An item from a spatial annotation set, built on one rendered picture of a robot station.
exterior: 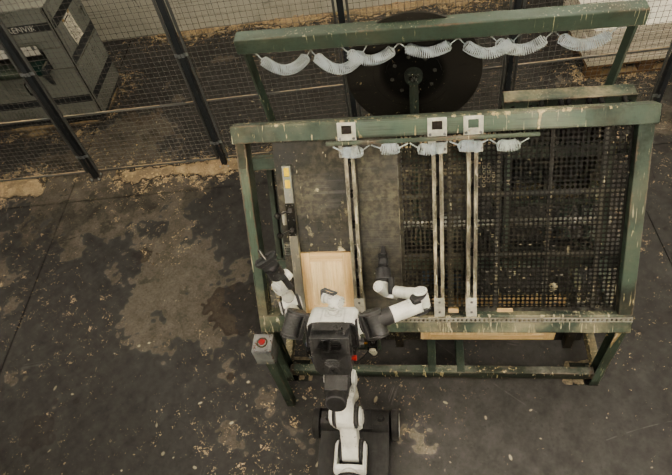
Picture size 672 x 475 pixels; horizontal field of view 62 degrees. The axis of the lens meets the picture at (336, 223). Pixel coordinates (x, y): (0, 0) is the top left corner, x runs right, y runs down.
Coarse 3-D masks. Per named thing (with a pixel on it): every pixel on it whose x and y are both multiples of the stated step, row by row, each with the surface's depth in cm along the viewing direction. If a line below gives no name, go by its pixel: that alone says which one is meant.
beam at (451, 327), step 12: (276, 312) 354; (432, 312) 339; (480, 312) 335; (492, 312) 334; (504, 312) 333; (516, 312) 332; (528, 312) 331; (540, 312) 330; (552, 312) 329; (564, 312) 328; (576, 312) 327; (588, 312) 326; (600, 312) 325; (612, 312) 324; (264, 324) 354; (276, 324) 352; (396, 324) 341; (408, 324) 340; (420, 324) 339; (432, 324) 338; (444, 324) 337; (456, 324) 336; (468, 324) 335; (480, 324) 334; (492, 324) 333; (504, 324) 332; (516, 324) 331; (528, 324) 330; (540, 324) 329; (552, 324) 328; (564, 324) 327; (576, 324) 326; (588, 324) 325; (600, 324) 324; (612, 324) 323; (624, 324) 322
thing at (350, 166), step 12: (348, 156) 292; (348, 168) 310; (348, 180) 311; (348, 192) 314; (348, 204) 316; (348, 216) 319; (360, 228) 327; (360, 240) 326; (360, 252) 325; (360, 264) 328; (360, 276) 331; (360, 288) 334; (360, 300) 336; (360, 312) 339
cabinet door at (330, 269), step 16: (304, 256) 337; (320, 256) 335; (336, 256) 334; (304, 272) 341; (320, 272) 340; (336, 272) 338; (304, 288) 344; (320, 288) 343; (336, 288) 342; (352, 288) 340; (320, 304) 347; (352, 304) 344
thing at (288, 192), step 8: (288, 176) 319; (288, 192) 322; (288, 200) 323; (296, 216) 330; (296, 224) 329; (296, 240) 332; (296, 248) 333; (296, 256) 335; (296, 264) 337; (296, 272) 339; (296, 280) 341; (296, 288) 343; (304, 296) 346; (304, 304) 346
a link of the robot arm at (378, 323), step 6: (384, 312) 290; (390, 312) 290; (366, 318) 291; (372, 318) 288; (378, 318) 289; (384, 318) 289; (390, 318) 289; (372, 324) 289; (378, 324) 288; (384, 324) 289; (390, 324) 292; (372, 330) 289; (378, 330) 288; (384, 330) 289; (372, 336) 291
